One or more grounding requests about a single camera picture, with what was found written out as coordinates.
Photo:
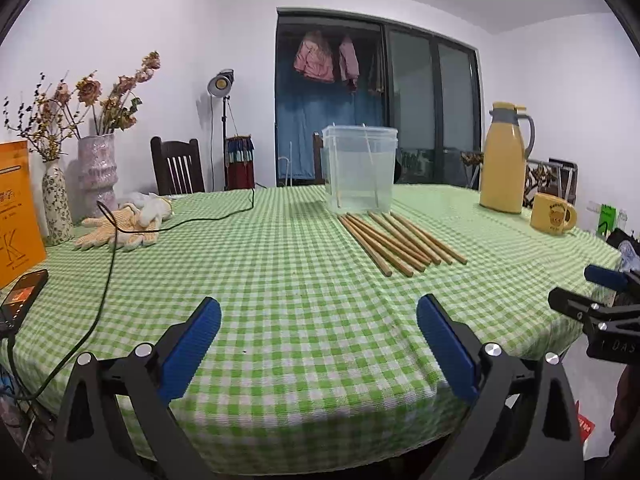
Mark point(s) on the dark wooden chair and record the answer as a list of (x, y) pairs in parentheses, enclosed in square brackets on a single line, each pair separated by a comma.
[(317, 155), (175, 146)]

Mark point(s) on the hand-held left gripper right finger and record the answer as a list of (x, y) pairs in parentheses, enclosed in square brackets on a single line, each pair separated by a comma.
[(450, 350)]

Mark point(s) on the pink hanging garment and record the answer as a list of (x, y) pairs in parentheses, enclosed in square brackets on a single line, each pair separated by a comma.
[(348, 62)]

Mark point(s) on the yellow thermos jug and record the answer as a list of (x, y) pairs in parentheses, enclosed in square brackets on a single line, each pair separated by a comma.
[(502, 170)]

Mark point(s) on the dried twig bunch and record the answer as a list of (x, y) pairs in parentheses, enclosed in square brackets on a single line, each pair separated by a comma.
[(50, 142)]

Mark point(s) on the pink textured vase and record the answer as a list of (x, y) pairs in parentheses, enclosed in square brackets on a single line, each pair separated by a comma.
[(97, 175)]

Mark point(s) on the red packet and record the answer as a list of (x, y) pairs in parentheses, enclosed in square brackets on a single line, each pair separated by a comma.
[(585, 425)]

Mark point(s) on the studio light on stand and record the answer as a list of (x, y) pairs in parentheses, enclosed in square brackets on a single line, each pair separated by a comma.
[(219, 85)]

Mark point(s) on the blue curtain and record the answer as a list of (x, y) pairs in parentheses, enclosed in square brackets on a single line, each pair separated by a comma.
[(300, 130)]

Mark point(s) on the green card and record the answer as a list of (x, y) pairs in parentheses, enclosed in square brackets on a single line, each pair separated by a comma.
[(606, 220)]

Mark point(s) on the white knit glove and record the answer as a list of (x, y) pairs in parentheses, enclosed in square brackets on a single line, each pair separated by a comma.
[(152, 207)]

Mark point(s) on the dried rose bunch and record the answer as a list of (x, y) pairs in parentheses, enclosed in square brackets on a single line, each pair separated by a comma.
[(90, 91)]

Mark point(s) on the black smartphone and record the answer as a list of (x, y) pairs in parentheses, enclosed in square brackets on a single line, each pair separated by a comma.
[(22, 295)]

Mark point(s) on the row of wooden chopsticks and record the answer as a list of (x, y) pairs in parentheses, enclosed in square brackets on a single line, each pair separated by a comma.
[(400, 245)]

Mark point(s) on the small floral vase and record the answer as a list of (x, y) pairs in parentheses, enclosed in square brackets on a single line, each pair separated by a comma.
[(56, 205)]

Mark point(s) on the beige knit glove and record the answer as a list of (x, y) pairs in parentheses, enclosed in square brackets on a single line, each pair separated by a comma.
[(112, 232)]

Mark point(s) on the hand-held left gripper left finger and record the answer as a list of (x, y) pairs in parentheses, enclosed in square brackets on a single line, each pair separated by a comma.
[(192, 345)]

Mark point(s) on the black framed sliding door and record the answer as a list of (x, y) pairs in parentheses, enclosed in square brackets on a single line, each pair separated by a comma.
[(382, 110)]

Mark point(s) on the metal rack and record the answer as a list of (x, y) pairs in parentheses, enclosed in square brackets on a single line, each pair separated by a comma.
[(567, 170)]

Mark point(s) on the clear plastic container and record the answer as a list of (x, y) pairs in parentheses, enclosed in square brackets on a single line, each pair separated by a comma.
[(360, 180)]

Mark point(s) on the person's right forearm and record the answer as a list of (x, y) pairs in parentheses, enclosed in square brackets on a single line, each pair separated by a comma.
[(627, 405)]

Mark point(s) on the orange box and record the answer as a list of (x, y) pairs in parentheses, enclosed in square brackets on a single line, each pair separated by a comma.
[(17, 210)]

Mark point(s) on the pink hanging jacket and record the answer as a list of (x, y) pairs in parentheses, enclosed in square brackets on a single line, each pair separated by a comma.
[(314, 60)]

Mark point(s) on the green checked tablecloth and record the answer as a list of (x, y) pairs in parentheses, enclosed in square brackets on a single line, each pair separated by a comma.
[(300, 310)]

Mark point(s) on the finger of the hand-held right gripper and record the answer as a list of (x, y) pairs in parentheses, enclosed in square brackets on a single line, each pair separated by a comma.
[(570, 302), (605, 275)]

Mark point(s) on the yellow mug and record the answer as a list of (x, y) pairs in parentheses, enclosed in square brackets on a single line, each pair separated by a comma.
[(550, 215)]

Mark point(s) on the red bag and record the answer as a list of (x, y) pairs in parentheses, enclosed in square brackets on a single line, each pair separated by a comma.
[(240, 172)]

